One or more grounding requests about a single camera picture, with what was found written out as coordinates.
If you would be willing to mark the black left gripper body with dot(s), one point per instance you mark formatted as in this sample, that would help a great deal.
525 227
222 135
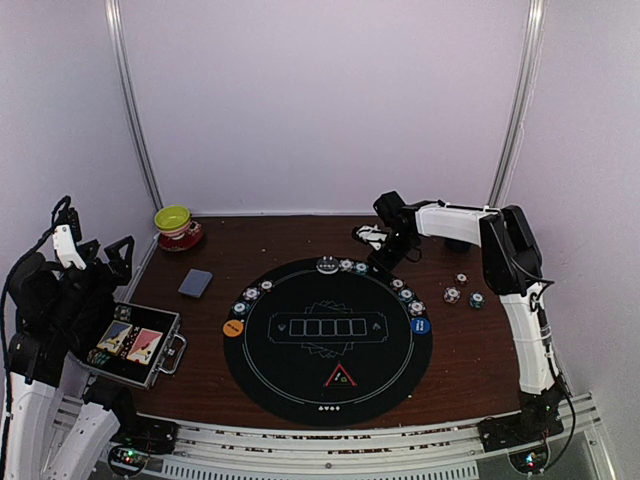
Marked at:
103 282

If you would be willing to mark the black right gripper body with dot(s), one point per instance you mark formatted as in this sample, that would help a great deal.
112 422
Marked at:
399 246

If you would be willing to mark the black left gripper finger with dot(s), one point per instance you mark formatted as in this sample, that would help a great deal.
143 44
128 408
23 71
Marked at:
90 252
120 256

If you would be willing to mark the clear round dealer button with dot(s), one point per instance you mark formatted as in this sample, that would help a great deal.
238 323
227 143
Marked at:
328 265

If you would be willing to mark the blue round blind button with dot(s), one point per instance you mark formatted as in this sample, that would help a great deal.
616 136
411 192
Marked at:
420 325

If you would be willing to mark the blue playing card deck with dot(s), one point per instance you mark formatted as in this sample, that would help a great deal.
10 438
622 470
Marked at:
195 283

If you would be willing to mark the blue white poker chip stack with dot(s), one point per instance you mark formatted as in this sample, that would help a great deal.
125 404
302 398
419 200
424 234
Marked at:
451 295

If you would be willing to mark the green poker chip stack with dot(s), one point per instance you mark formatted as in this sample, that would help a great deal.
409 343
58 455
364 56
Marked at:
476 300

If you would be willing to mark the red black triangle marker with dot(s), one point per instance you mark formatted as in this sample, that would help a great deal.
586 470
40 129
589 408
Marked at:
340 377

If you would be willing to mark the orange round blind button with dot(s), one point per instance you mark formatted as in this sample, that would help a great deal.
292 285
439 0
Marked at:
233 328

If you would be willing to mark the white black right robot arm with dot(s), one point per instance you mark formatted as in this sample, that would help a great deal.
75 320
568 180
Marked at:
512 270

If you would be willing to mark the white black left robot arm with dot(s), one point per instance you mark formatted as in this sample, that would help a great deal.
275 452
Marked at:
60 307

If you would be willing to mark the blue card box in case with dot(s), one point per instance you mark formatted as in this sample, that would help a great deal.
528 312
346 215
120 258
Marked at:
113 339

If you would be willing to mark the dark blue enamel mug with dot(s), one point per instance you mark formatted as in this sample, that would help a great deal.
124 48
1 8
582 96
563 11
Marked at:
457 246

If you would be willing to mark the green bowl on red saucer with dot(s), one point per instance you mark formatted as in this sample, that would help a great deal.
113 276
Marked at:
178 230

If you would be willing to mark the aluminium poker case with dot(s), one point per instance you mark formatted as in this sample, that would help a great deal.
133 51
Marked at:
167 356

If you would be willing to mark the red card box in case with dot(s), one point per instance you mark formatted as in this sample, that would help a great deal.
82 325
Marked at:
144 346

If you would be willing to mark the round black poker mat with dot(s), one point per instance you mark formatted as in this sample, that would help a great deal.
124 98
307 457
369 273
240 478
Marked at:
295 335

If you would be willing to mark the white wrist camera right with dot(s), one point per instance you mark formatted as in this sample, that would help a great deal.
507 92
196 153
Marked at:
370 235

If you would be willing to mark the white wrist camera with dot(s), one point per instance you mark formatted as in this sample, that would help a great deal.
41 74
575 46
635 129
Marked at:
370 235
67 233

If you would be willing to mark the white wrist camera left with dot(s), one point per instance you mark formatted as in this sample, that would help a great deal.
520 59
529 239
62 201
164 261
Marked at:
67 233

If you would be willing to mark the aluminium front rail frame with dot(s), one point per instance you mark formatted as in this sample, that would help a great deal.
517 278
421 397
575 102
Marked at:
451 450

